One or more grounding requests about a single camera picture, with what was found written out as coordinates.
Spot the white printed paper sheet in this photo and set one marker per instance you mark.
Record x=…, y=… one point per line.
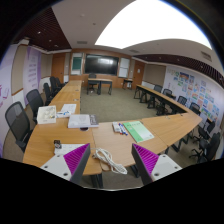
x=69, y=108

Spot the brown wooden door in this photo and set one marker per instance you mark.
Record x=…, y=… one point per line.
x=58, y=68
x=138, y=75

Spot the colourful wall posters group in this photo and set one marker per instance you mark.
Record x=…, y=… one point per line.
x=196, y=93

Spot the green wall board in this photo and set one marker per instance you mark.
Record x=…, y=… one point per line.
x=77, y=64

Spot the small white and blue box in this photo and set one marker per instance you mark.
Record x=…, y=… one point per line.
x=63, y=114

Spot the black mesh office chair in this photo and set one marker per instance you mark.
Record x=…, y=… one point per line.
x=35, y=100
x=18, y=121

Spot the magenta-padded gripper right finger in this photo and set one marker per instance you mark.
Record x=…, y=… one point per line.
x=146, y=160

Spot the row of black office chairs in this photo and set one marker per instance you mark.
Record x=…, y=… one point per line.
x=200, y=136
x=53, y=85

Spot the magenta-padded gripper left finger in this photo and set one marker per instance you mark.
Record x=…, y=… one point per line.
x=77, y=159

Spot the small wooden side desk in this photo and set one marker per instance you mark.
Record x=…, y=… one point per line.
x=127, y=80

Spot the thick white book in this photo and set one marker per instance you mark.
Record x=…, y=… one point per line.
x=80, y=121

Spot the red whiteboard marker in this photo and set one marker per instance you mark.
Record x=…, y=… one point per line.
x=119, y=129

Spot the white open cardboard box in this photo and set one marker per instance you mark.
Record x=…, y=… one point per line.
x=46, y=115

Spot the white wall board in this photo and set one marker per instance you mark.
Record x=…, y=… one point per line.
x=124, y=67

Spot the large black wall screen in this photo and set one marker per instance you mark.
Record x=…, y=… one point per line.
x=101, y=64

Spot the large ceiling light panel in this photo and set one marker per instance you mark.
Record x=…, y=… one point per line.
x=150, y=23

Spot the white whiteboard eraser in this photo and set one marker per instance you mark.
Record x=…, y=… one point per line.
x=115, y=127

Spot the dark round table grommet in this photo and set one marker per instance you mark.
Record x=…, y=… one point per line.
x=84, y=129

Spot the purple wall banner with lettering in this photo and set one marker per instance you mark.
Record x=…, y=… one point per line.
x=6, y=86

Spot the blue whiteboard marker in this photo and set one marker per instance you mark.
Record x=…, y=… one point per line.
x=122, y=129

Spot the wooden desk with black legs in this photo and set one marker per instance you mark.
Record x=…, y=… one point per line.
x=100, y=80

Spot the green booklet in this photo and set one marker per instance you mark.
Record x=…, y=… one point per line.
x=138, y=131

